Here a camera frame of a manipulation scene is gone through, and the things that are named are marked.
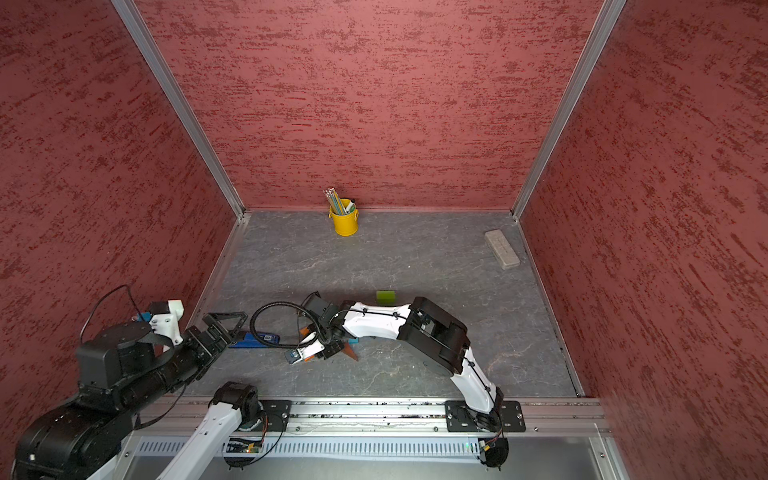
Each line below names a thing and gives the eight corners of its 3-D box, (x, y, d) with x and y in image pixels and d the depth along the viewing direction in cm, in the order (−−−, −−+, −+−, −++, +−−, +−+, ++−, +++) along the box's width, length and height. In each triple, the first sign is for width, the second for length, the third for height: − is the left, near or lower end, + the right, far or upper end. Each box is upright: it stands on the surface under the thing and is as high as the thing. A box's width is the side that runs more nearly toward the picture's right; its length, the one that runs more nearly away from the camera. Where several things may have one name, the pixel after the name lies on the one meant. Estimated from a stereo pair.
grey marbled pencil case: (501, 270, 105) (504, 265, 103) (482, 236, 115) (484, 231, 113) (518, 266, 106) (521, 261, 104) (497, 233, 117) (500, 228, 114)
